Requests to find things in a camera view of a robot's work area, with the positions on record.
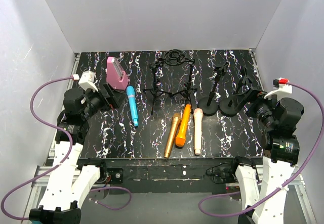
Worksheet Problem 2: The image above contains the blue microphone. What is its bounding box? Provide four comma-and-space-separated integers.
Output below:
126, 86, 138, 127

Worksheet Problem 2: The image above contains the gold microphone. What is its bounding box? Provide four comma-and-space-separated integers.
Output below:
164, 113, 182, 158

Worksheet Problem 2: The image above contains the black tripod shock-mount stand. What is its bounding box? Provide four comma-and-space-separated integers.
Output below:
164, 49, 198, 114

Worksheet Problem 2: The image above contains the orange microphone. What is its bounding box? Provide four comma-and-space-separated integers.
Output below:
175, 104, 191, 148

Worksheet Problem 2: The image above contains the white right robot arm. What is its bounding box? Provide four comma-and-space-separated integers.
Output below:
231, 85, 304, 223

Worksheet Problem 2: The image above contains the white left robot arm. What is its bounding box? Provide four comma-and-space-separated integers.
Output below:
28, 82, 126, 223

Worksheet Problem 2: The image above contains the black round-base stand right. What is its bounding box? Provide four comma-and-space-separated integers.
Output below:
218, 66, 254, 117

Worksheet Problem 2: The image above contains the black round-base stand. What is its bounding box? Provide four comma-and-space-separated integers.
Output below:
218, 66, 254, 117
197, 62, 229, 116

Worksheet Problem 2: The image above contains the black round-base stand left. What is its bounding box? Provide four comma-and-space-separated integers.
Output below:
197, 62, 229, 116

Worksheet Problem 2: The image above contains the pink metronome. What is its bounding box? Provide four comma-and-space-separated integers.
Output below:
106, 57, 129, 91

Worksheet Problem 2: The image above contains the cream pink microphone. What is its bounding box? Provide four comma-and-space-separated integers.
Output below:
193, 108, 204, 156

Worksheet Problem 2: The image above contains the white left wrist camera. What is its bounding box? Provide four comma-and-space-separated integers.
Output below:
78, 71, 98, 92

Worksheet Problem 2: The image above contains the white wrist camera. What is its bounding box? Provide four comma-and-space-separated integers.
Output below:
78, 71, 98, 92
264, 77, 293, 100

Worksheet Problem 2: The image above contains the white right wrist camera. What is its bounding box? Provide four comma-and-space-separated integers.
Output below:
264, 77, 293, 100

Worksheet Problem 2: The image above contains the black front mounting rail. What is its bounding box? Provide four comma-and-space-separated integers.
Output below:
75, 157, 264, 196

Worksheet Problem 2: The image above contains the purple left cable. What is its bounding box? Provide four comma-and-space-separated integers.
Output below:
0, 75, 132, 221

